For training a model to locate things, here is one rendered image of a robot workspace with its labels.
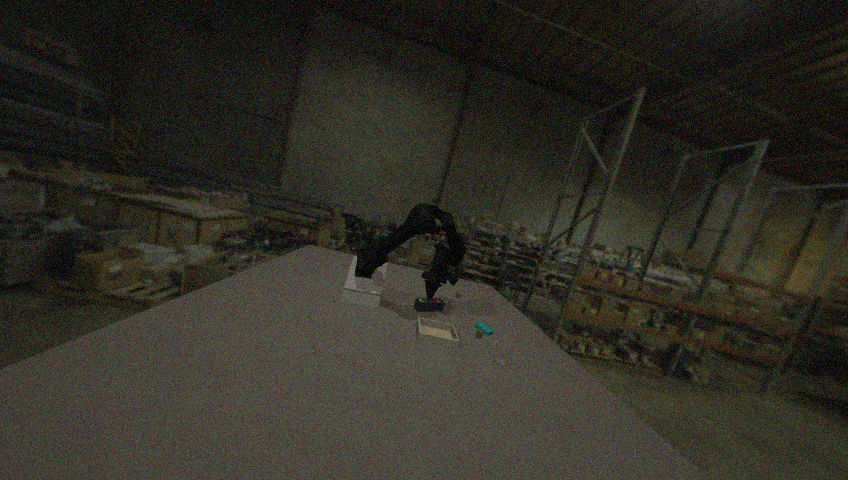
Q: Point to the teal rectangular block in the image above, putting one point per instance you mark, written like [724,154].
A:
[487,331]

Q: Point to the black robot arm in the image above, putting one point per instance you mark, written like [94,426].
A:
[419,222]

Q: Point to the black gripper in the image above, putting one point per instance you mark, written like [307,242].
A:
[433,278]

